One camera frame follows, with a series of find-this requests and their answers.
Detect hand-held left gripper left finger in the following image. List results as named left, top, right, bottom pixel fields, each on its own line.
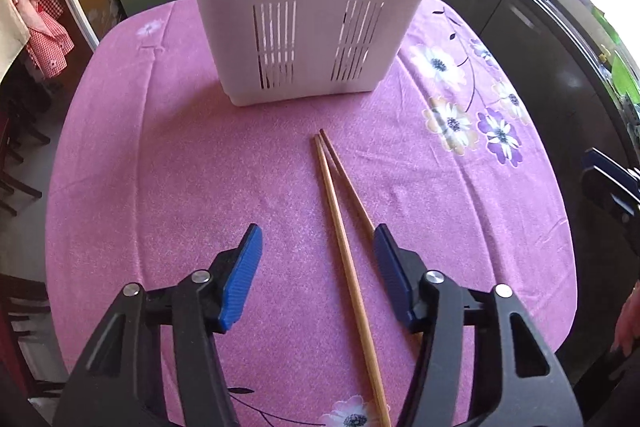
left=52, top=223, right=264, bottom=427

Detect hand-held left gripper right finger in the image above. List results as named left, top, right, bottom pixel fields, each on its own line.
left=372, top=223, right=586, bottom=427

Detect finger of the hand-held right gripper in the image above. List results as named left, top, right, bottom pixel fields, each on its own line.
left=580, top=147, right=640, bottom=228

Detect wooden chopstick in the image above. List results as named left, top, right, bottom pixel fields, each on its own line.
left=313, top=134, right=393, bottom=427
left=319, top=128, right=378, bottom=235

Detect person's right hand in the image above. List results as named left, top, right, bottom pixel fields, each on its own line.
left=611, top=279, right=640, bottom=358

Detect green dish rack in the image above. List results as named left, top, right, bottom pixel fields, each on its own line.
left=595, top=7, right=640, bottom=112

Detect pink floral tablecloth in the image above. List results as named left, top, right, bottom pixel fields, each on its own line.
left=44, top=0, right=573, bottom=427

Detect dark cabinets under sink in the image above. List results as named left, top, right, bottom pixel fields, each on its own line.
left=430, top=0, right=626, bottom=168

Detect dark red wooden chair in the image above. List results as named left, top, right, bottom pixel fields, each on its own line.
left=0, top=57, right=51, bottom=218

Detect red checked apron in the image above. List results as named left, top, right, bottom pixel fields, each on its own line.
left=7, top=0, right=76, bottom=80

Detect white hanging cloth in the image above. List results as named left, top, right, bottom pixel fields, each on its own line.
left=0, top=0, right=28, bottom=78

